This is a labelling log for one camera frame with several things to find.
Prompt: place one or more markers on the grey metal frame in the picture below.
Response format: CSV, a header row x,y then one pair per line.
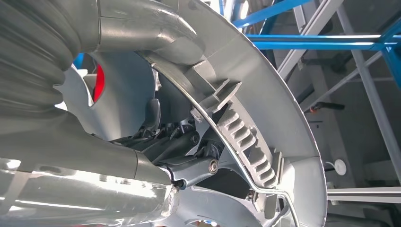
x,y
360,194

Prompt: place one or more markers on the blue metal shelf rack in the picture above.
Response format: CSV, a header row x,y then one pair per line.
x,y
313,40

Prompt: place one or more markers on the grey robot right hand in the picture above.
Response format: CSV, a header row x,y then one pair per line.
x,y
78,163

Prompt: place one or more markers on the white round disc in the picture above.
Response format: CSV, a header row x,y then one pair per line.
x,y
340,167

